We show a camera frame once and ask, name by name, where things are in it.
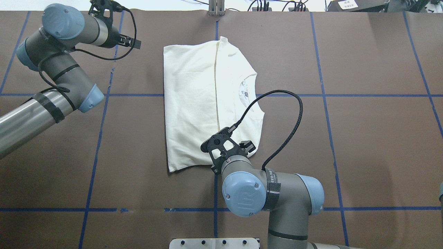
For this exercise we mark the cream cat print shirt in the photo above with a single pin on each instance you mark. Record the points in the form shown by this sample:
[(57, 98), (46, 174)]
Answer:
[(206, 87)]

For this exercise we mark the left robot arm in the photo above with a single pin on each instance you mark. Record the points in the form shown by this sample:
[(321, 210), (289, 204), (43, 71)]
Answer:
[(48, 52)]

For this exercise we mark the white post base plate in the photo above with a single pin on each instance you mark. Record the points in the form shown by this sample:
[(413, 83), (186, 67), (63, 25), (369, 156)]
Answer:
[(215, 243)]

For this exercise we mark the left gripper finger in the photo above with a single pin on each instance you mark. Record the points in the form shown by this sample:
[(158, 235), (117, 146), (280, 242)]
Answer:
[(127, 41)]

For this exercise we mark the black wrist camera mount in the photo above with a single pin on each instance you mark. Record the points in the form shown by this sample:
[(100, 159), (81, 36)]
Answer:
[(220, 147)]

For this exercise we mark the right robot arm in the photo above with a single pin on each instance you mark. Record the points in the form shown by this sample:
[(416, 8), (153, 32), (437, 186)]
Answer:
[(289, 198)]

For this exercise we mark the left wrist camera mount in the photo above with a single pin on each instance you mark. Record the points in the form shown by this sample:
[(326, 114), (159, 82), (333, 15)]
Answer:
[(104, 9)]

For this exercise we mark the black box with label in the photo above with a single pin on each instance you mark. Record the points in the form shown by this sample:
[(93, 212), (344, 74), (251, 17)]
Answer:
[(357, 5)]

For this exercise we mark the brown table cover sheet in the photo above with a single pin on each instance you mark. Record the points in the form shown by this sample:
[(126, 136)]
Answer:
[(371, 133)]

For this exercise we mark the aluminium frame post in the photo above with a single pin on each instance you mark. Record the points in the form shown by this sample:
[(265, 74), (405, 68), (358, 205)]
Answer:
[(216, 8)]

